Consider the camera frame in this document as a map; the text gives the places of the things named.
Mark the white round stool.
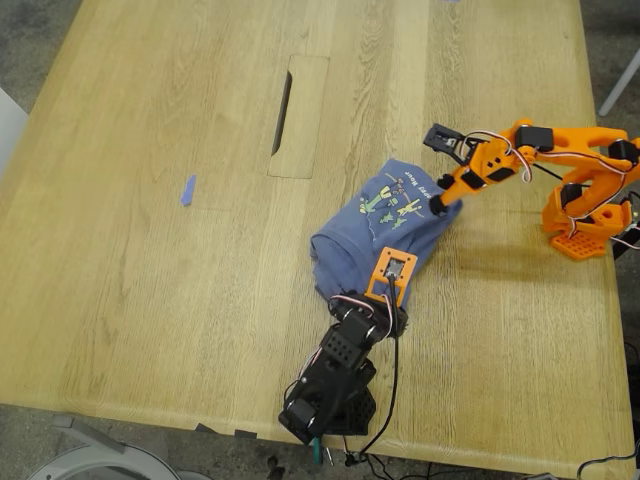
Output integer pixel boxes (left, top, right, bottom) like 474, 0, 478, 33
27, 414, 176, 480

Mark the blue printed T-shirt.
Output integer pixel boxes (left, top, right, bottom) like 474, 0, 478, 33
309, 158, 465, 314

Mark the black cable by corner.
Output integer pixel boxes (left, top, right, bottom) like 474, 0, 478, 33
577, 439, 640, 480

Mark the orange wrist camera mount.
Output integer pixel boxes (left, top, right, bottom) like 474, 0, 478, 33
364, 246, 419, 302

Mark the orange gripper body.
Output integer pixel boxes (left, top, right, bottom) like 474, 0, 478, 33
456, 136, 525, 192

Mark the black cable under table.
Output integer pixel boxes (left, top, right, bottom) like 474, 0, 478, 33
344, 449, 436, 480

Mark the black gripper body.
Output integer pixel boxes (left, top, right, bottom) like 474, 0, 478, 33
328, 292, 402, 342

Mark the black camera cable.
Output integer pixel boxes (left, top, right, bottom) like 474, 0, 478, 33
357, 277, 404, 459

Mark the slanted white furniture leg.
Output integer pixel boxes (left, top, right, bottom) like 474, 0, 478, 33
598, 48, 640, 118

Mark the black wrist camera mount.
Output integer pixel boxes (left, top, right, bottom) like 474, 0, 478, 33
422, 123, 465, 165

